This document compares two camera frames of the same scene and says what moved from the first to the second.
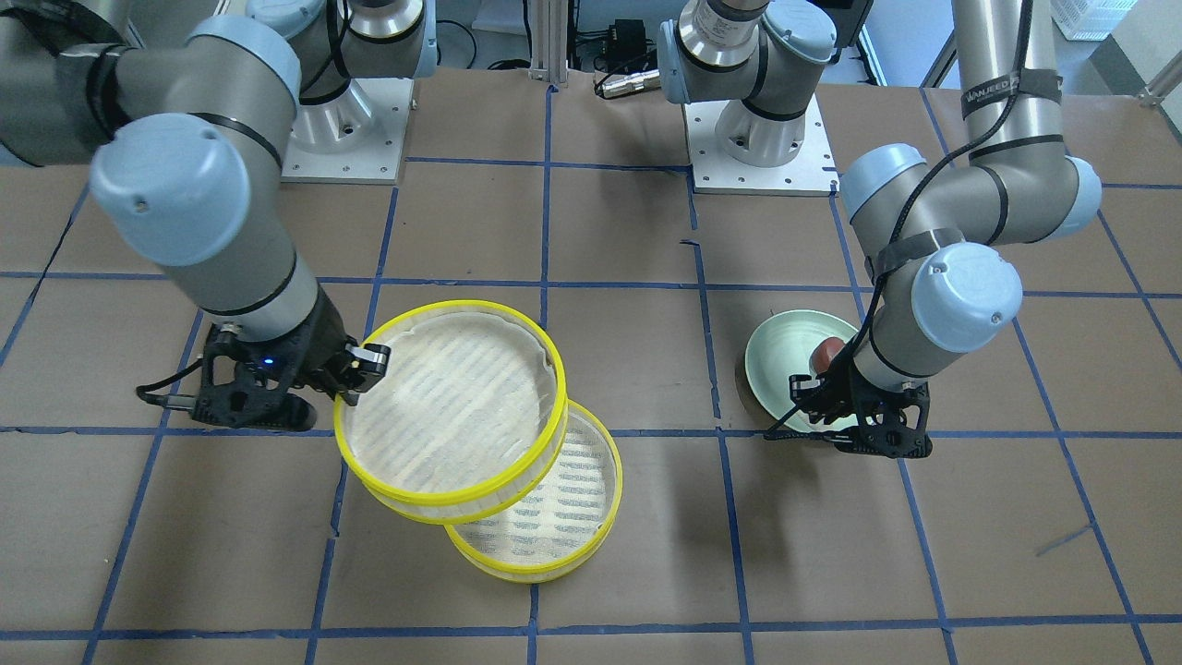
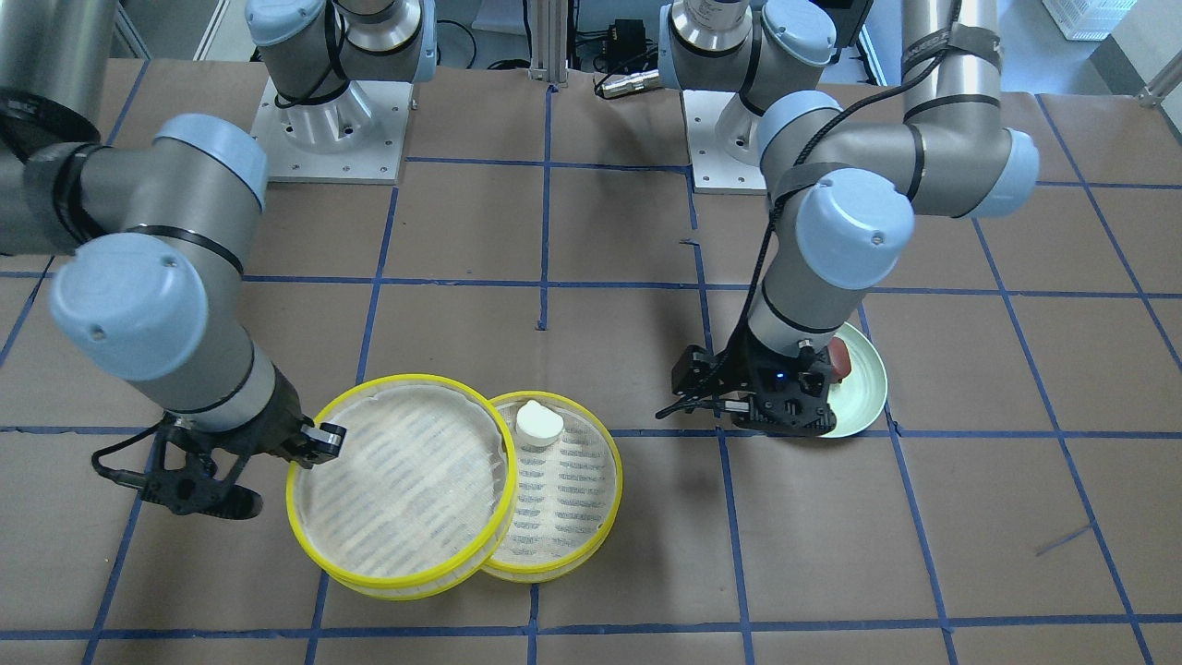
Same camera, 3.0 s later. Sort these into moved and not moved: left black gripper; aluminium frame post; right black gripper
Moved: left black gripper; right black gripper
Not moved: aluminium frame post
